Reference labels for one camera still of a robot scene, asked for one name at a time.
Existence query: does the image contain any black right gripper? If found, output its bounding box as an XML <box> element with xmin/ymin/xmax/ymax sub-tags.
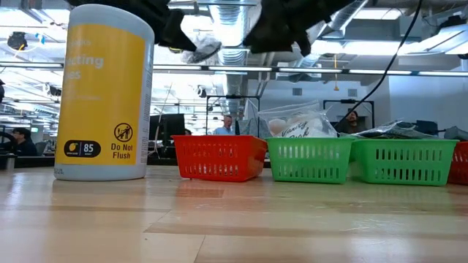
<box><xmin>243</xmin><ymin>0</ymin><xmax>366</xmax><ymax>58</ymax></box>

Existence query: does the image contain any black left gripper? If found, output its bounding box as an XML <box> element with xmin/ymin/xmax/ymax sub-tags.
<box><xmin>67</xmin><ymin>0</ymin><xmax>198</xmax><ymax>51</ymax></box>

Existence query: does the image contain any black mesh item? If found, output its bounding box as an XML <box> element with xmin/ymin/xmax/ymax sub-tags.
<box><xmin>180</xmin><ymin>34</ymin><xmax>223</xmax><ymax>66</ymax></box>
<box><xmin>352</xmin><ymin>119</ymin><xmax>437</xmax><ymax>140</ymax></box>

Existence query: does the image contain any white vanity pack bag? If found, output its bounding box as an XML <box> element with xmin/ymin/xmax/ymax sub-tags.
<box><xmin>257</xmin><ymin>101</ymin><xmax>322</xmax><ymax>123</ymax></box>
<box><xmin>268</xmin><ymin>110</ymin><xmax>338</xmax><ymax>139</ymax></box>

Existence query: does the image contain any black computer monitor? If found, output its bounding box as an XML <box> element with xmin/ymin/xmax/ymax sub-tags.
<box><xmin>415</xmin><ymin>120</ymin><xmax>439</xmax><ymax>135</ymax></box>
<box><xmin>148</xmin><ymin>113</ymin><xmax>186</xmax><ymax>148</ymax></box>

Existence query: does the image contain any red plastic basket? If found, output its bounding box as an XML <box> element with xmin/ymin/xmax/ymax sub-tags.
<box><xmin>170</xmin><ymin>134</ymin><xmax>269</xmax><ymax>183</ymax></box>
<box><xmin>446</xmin><ymin>140</ymin><xmax>468</xmax><ymax>186</ymax></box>

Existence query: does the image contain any green plastic basket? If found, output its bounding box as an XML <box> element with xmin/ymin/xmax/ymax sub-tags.
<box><xmin>264</xmin><ymin>136</ymin><xmax>356</xmax><ymax>185</ymax></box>
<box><xmin>349</xmin><ymin>138</ymin><xmax>460</xmax><ymax>188</ymax></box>

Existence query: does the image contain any black ceiling device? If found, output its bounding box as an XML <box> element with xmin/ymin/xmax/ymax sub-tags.
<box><xmin>6</xmin><ymin>31</ymin><xmax>29</xmax><ymax>51</ymax></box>

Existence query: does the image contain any black background desk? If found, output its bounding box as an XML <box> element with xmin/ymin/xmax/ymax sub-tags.
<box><xmin>0</xmin><ymin>155</ymin><xmax>56</xmax><ymax>169</ymax></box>

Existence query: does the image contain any silver air duct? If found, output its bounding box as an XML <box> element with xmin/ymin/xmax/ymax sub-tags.
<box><xmin>208</xmin><ymin>0</ymin><xmax>259</xmax><ymax>116</ymax></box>

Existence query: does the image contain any yellow hanging cord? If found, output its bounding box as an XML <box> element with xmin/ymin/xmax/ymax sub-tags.
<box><xmin>331</xmin><ymin>53</ymin><xmax>340</xmax><ymax>92</ymax></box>

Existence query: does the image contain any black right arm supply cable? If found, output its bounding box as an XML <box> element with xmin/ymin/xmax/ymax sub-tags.
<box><xmin>338</xmin><ymin>0</ymin><xmax>425</xmax><ymax>127</ymax></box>

